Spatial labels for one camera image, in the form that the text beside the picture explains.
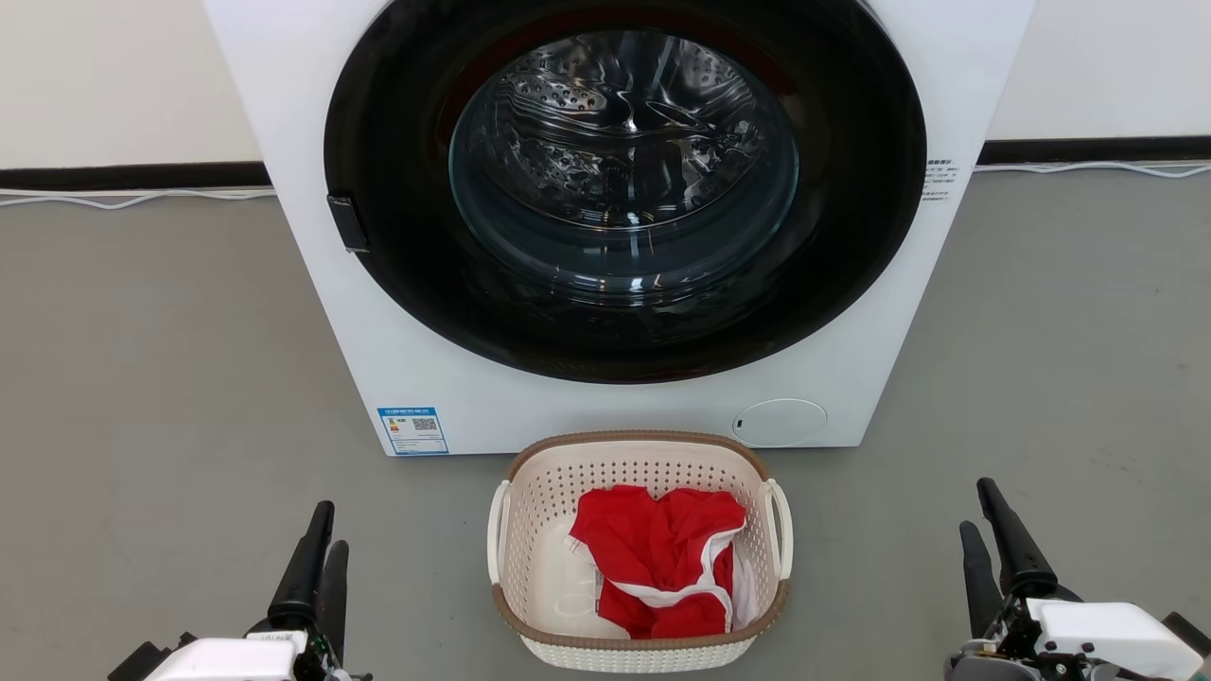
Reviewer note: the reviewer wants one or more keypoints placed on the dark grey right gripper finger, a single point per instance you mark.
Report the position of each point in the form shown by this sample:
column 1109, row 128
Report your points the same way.
column 980, row 586
column 1020, row 558

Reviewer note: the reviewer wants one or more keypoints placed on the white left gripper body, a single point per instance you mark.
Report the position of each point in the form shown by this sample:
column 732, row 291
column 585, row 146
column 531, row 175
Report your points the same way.
column 232, row 659

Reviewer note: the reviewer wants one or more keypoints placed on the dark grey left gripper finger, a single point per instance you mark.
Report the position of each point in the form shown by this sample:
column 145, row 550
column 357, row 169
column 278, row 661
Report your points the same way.
column 301, row 591
column 333, row 596

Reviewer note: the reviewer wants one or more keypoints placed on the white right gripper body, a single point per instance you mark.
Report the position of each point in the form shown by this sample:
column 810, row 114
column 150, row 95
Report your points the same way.
column 1107, row 636

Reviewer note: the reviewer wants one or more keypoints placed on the cream perforated laundry basket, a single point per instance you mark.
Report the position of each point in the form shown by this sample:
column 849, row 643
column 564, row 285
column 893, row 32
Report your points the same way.
column 544, row 530

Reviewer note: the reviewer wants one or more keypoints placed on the blue energy label sticker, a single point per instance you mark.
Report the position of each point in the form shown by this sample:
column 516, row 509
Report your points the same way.
column 412, row 431

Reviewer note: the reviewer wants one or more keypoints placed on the round white filter cover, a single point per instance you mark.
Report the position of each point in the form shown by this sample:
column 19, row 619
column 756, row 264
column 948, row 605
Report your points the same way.
column 781, row 423

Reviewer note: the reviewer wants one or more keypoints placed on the red garment with white trim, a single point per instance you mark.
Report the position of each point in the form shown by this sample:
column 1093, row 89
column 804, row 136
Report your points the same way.
column 653, row 549

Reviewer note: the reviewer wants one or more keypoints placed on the black round washer door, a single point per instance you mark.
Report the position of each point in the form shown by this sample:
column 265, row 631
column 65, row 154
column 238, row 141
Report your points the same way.
column 397, row 236

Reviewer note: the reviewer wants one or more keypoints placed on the small printed text label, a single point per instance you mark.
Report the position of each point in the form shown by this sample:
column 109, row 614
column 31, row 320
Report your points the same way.
column 939, row 180

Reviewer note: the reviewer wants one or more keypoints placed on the white washing machine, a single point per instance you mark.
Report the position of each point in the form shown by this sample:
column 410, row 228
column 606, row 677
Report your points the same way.
column 312, row 142

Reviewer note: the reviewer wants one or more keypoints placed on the steel washing drum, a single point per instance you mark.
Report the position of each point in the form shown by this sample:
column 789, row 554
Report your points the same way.
column 615, row 123

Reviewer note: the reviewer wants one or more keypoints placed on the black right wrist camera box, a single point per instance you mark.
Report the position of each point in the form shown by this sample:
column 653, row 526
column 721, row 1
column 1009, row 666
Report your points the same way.
column 1190, row 632

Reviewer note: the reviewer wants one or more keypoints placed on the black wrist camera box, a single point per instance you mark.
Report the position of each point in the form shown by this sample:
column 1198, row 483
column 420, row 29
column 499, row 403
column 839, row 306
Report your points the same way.
column 147, row 659
column 1190, row 632

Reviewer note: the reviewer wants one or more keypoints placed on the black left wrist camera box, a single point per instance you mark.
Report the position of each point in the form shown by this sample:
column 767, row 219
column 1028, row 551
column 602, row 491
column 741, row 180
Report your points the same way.
column 147, row 659

